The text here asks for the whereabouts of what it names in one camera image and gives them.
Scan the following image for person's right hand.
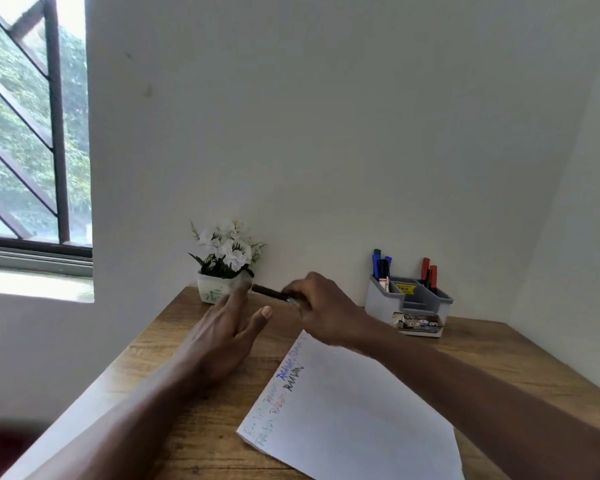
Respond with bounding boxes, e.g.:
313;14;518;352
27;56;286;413
282;272;376;351

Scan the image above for person's left hand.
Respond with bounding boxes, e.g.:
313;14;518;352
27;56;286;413
179;282;274;385

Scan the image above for black pen teal end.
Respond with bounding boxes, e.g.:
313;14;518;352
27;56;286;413
251;283;301;305

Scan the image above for white paper sheet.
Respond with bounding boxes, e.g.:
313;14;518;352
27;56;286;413
236;329;465;480

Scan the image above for person's left forearm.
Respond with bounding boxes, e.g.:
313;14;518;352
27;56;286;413
25;359;216;480

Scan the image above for person's right forearm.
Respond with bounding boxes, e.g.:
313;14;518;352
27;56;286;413
359;319;600;480

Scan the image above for potted white artificial flowers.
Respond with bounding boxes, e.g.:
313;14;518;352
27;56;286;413
187;218;267;305

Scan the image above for gray desk organizer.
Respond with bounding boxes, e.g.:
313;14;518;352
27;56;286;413
363;273;455;339

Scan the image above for red quilted mattress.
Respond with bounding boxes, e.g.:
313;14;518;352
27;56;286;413
0;427;41;480

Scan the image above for barred window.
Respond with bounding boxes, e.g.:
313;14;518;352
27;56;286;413
0;0;95;278

